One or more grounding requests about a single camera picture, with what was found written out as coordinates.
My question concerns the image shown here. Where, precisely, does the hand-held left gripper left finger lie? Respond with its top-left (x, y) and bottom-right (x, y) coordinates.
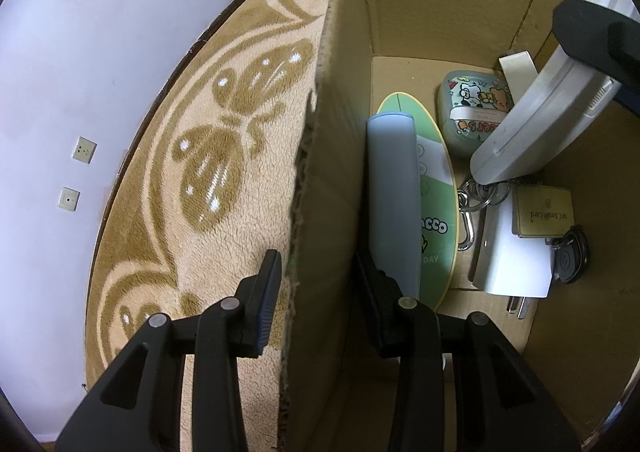
top-left (55, 249), bottom-right (283, 452)

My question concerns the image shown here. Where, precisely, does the gold card tag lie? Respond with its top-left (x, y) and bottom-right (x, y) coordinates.
top-left (511, 184), bottom-right (572, 239)

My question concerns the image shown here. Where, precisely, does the white square case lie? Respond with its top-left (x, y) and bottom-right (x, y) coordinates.
top-left (498, 50), bottom-right (540, 100)

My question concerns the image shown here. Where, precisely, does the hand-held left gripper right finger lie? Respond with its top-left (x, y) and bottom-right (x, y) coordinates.
top-left (354, 252), bottom-right (583, 452)

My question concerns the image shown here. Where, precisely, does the light blue power bank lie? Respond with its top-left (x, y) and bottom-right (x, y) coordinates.
top-left (366, 113), bottom-right (421, 303)

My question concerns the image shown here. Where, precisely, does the cartoon print earbuds case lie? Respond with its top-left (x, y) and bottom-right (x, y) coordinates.
top-left (437, 69), bottom-right (516, 160)

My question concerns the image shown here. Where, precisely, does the white charger plug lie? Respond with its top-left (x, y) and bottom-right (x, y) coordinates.
top-left (470, 204), bottom-right (555, 320)

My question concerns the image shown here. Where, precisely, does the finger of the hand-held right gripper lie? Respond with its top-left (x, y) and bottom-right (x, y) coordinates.
top-left (552, 0), bottom-right (640, 93)

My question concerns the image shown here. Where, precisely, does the beige floral blanket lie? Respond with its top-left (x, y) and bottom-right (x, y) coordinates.
top-left (84, 0), bottom-right (346, 452)

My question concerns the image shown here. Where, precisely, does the grey white air conditioner remote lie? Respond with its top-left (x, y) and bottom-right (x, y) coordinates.
top-left (471, 44), bottom-right (621, 185)

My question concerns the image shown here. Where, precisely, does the brown cardboard box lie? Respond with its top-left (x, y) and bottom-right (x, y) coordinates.
top-left (280, 0), bottom-right (640, 452)

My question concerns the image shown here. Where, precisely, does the bunch of keys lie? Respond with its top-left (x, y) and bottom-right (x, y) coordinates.
top-left (455, 176), bottom-right (591, 285)

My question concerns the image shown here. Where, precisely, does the wall socket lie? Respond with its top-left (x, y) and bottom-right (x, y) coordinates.
top-left (56, 187), bottom-right (81, 213)
top-left (72, 136), bottom-right (97, 164)

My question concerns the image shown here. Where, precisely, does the green oval card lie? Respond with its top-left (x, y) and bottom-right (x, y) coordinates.
top-left (375, 91), bottom-right (460, 313)

